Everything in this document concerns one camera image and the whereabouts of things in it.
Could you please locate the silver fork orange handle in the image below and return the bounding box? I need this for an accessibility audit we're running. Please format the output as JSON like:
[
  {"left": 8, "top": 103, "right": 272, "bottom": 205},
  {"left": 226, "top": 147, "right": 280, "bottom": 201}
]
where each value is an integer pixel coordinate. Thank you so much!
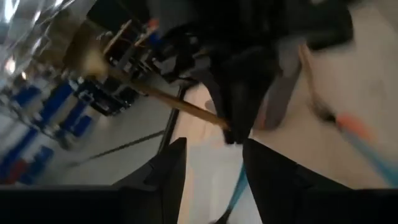
[{"left": 335, "top": 113, "right": 376, "bottom": 142}]

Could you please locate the gold fork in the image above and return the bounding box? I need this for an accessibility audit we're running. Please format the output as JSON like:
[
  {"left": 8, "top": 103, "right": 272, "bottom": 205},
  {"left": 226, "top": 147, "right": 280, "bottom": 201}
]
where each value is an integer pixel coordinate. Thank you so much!
[{"left": 70, "top": 26, "right": 231, "bottom": 130}]

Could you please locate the blue white storage shelving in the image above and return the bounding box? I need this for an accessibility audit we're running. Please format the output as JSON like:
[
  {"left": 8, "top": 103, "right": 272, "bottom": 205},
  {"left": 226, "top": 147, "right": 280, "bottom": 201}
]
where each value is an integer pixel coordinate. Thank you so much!
[{"left": 0, "top": 77, "right": 94, "bottom": 184}]

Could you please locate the white plastic bin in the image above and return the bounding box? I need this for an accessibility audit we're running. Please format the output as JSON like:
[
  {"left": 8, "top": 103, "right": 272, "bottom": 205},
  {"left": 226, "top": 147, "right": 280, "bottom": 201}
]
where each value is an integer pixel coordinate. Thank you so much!
[{"left": 178, "top": 136, "right": 262, "bottom": 224}]

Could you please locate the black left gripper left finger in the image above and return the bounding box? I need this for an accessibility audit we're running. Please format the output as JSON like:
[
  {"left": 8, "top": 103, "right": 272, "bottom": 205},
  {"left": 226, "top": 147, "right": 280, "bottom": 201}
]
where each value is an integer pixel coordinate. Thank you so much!
[{"left": 113, "top": 136, "right": 188, "bottom": 192}]

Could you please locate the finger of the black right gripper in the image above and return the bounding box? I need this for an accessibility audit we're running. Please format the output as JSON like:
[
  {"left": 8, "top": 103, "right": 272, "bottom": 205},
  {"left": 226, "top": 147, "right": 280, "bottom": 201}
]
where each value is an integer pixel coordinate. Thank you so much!
[
  {"left": 213, "top": 89, "right": 241, "bottom": 145},
  {"left": 238, "top": 89, "right": 269, "bottom": 145}
]

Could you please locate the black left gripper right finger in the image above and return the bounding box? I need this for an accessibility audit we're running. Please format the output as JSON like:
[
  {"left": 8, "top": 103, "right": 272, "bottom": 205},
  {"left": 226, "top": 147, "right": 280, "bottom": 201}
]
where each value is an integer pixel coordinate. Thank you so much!
[{"left": 242, "top": 138, "right": 353, "bottom": 192}]

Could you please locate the black metal table frame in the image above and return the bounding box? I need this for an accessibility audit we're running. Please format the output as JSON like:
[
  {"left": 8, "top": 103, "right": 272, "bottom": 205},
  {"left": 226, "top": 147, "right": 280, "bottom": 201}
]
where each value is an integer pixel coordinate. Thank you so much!
[{"left": 157, "top": 83, "right": 188, "bottom": 155}]

